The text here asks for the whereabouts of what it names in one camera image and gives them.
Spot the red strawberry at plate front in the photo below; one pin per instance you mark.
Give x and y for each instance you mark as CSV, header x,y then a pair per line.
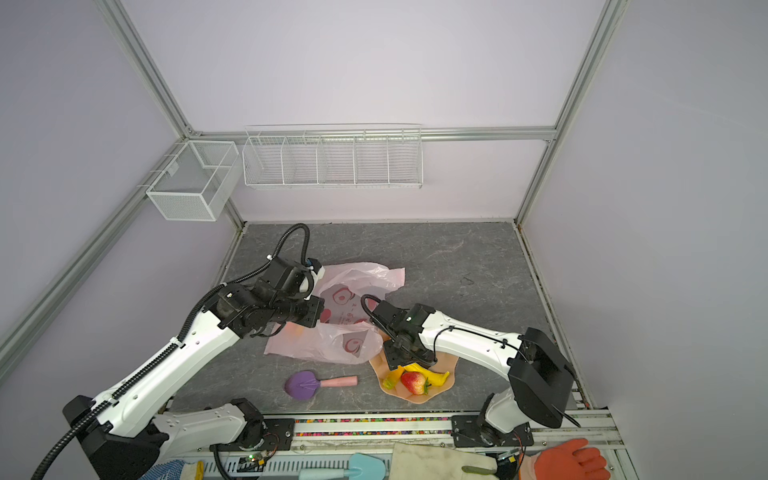
x,y
415,383

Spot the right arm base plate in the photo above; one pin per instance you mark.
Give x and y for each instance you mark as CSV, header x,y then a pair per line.
x,y
468,431

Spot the blue white knit glove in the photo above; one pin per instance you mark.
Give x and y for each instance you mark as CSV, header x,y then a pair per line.
x,y
172,470

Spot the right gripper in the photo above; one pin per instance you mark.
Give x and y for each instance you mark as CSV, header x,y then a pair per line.
x,y
393,358

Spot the long white wire basket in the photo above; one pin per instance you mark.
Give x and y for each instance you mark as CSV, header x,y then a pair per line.
x,y
366,155

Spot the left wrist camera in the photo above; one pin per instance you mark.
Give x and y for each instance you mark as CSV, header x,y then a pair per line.
x,y
292,279

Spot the purple scoop pink handle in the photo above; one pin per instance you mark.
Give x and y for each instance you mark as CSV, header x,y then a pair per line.
x,y
303,385

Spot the beige wavy fruit plate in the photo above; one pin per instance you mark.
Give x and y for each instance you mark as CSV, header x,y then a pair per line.
x,y
445,363

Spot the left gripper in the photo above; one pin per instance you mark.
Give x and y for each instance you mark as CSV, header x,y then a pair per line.
x,y
316,305

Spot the small white mesh basket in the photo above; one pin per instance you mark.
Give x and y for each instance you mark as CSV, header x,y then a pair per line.
x,y
198,181

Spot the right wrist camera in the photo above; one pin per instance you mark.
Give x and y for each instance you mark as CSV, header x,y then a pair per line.
x,y
386,316

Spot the pink plastic bag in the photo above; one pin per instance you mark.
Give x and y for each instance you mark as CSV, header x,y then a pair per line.
x,y
343,333

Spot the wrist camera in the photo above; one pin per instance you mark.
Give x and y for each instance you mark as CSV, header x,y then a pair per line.
x,y
386,316
292,279

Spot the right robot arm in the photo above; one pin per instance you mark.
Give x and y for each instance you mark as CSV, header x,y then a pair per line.
x,y
539,376

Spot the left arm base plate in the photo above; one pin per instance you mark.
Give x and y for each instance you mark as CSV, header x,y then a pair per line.
x,y
271,434

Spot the orange rubber glove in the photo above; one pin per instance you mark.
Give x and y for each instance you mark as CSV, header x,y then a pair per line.
x,y
572,460

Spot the beige cloth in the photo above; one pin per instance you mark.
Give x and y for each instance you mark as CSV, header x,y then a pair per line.
x,y
419,462

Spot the yellow banana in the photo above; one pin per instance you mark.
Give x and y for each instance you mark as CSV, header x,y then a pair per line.
x,y
434,378

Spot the yellow mango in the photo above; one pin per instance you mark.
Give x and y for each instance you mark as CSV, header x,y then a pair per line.
x,y
392,378

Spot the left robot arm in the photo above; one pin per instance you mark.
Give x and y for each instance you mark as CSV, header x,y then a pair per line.
x,y
123,431

